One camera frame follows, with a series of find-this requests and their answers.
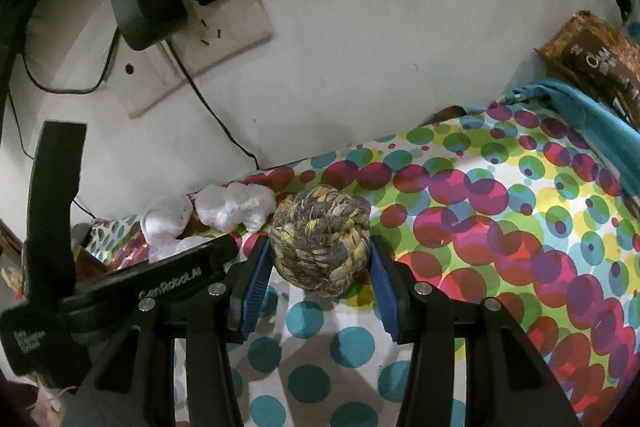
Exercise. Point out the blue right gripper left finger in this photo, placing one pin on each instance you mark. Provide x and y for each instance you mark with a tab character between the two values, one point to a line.
248	285

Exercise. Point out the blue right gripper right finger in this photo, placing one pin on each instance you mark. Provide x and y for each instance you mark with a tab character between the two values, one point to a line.
389	280

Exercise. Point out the woven rope ball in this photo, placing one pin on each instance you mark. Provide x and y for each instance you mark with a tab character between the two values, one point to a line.
320	239

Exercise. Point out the clear plastic bag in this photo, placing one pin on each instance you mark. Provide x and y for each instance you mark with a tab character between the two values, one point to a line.
165	220

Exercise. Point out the polka dot bed sheet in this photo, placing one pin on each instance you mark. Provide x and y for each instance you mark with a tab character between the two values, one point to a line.
511	203

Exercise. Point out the blue cloth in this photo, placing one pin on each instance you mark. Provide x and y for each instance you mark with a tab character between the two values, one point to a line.
618	142

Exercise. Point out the brown snack packet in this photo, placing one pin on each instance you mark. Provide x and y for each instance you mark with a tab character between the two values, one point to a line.
599	61

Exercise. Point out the white wall socket plate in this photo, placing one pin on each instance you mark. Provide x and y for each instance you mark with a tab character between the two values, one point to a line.
213	34

